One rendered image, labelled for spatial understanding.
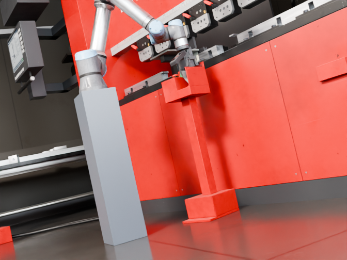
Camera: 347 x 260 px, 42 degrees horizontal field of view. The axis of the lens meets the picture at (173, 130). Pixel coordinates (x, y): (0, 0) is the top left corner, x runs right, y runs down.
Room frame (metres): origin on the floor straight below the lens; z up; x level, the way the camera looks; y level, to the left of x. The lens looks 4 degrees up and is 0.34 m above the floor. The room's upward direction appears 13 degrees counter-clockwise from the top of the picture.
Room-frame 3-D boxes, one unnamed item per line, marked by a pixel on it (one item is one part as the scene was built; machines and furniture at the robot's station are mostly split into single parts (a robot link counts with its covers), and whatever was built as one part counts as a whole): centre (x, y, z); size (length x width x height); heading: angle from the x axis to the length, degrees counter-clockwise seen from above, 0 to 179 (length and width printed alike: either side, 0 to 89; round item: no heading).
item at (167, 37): (2.41, -0.04, 1.02); 0.11 x 0.11 x 0.08; 86
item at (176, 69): (2.78, -0.08, 0.88); 0.14 x 0.04 x 0.22; 130
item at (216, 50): (2.86, -0.26, 0.92); 0.39 x 0.06 x 0.10; 40
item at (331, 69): (2.02, -0.76, 0.58); 0.15 x 0.02 x 0.07; 40
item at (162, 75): (3.33, 0.13, 0.92); 0.50 x 0.06 x 0.10; 40
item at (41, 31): (3.72, 0.82, 1.66); 0.40 x 0.24 x 0.07; 40
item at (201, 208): (2.44, -0.10, 0.06); 0.25 x 0.20 x 0.12; 136
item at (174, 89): (2.47, -0.12, 0.75); 0.20 x 0.16 x 0.18; 46
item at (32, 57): (3.46, 1.01, 1.42); 0.45 x 0.12 x 0.36; 33
